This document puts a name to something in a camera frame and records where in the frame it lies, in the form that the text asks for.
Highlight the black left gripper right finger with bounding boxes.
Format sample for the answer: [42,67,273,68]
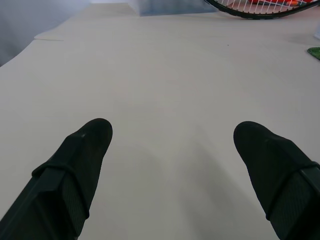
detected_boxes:
[233,121,320,240]

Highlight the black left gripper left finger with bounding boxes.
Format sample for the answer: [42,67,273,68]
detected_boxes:
[0,118,114,240]

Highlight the green artificial turf mat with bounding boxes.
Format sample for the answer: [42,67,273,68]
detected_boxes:
[304,46,320,62]

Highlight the black tennis racket white strings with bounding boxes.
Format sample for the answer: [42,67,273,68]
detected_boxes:
[203,0,320,20]

